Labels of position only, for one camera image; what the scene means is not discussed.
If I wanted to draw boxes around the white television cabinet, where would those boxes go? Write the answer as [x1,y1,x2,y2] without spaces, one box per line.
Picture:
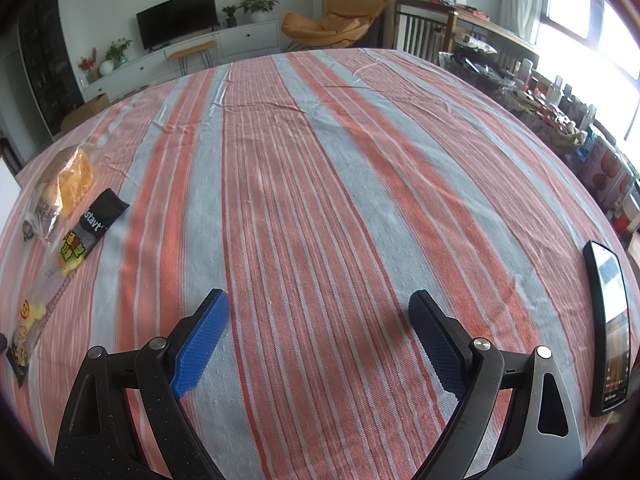
[80,21,281,103]

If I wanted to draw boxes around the black snack packet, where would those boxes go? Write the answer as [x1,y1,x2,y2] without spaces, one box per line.
[57,188,132,276]

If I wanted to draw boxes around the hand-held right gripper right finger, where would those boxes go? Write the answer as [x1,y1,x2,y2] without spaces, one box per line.
[408,290,583,480]

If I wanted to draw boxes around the large plant white pot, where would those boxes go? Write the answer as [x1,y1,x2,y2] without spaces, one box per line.
[236,0,283,24]

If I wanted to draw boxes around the red flowers in vase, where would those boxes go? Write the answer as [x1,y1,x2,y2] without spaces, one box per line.
[77,49,100,84]

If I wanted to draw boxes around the black plastic bag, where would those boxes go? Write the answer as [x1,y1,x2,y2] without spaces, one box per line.
[439,50,501,88]

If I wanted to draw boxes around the orange print drink cartons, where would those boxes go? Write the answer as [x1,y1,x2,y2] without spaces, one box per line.
[575,127,640,206]

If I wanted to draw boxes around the dark display cabinet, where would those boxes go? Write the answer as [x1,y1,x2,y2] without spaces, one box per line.
[17,0,86,138]

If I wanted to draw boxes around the wooden bench black legs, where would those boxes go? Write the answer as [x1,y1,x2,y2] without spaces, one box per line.
[166,40,219,77]

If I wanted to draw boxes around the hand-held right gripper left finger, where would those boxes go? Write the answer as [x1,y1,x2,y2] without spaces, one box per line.
[54,289,231,480]

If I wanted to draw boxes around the orange lounge chair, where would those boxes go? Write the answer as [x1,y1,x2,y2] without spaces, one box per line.
[281,0,388,52]

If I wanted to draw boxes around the orange grey striped tablecloth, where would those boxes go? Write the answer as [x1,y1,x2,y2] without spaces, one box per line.
[0,47,633,480]

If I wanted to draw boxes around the black flat television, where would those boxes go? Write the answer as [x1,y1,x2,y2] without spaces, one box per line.
[136,0,220,52]

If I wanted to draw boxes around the green plant in glass vase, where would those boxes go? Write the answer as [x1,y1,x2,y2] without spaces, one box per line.
[105,37,133,72]

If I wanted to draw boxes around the cardboard box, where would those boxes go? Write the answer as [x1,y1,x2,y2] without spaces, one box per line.
[75,94,111,117]

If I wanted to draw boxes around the bread in clear bag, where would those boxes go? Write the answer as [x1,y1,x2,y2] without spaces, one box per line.
[22,144,96,250]

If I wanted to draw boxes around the dark wooden slatted chair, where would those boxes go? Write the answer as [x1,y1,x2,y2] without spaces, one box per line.
[394,0,457,57]

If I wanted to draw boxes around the clear biscuit bag yellow faces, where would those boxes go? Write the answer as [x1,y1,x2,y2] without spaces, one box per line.
[0,255,76,388]

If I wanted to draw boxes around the white board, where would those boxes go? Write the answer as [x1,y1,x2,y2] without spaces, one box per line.
[0,157,23,236]

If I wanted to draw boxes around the black smartphone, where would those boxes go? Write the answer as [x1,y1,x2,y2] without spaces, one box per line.
[583,240,631,417]

